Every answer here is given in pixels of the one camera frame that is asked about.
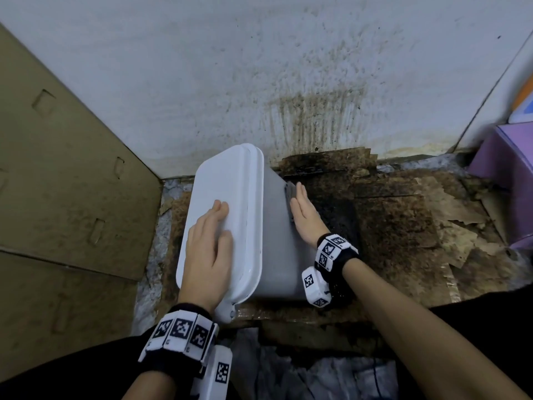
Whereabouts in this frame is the person's black clothing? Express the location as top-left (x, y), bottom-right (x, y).
top-left (0, 293), bottom-right (533, 400)

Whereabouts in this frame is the person's right forearm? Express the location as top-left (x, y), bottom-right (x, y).
top-left (342, 258), bottom-right (530, 400)

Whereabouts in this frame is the person's left hand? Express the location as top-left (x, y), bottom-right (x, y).
top-left (178, 200), bottom-right (234, 316)

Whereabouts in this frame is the person's right hand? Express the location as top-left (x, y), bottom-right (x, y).
top-left (290, 183), bottom-right (330, 249)

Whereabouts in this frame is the white bottle blue orange label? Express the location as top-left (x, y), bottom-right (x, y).
top-left (509, 74), bottom-right (533, 126)

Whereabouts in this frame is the brown cardboard panel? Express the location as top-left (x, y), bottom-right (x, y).
top-left (0, 22), bottom-right (163, 382)

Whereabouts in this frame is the white lidded trash bin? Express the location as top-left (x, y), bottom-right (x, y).
top-left (175, 143), bottom-right (324, 324)

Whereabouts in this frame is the person's left forearm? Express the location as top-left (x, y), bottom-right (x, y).
top-left (123, 370), bottom-right (178, 400)

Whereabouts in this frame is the stained brown cardboard sheet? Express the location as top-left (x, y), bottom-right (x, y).
top-left (158, 147), bottom-right (521, 354)

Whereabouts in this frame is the purple cardboard display box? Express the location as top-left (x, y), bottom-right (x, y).
top-left (466, 120), bottom-right (533, 251)

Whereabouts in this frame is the left wrist marker band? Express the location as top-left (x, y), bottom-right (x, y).
top-left (137, 303), bottom-right (233, 400)

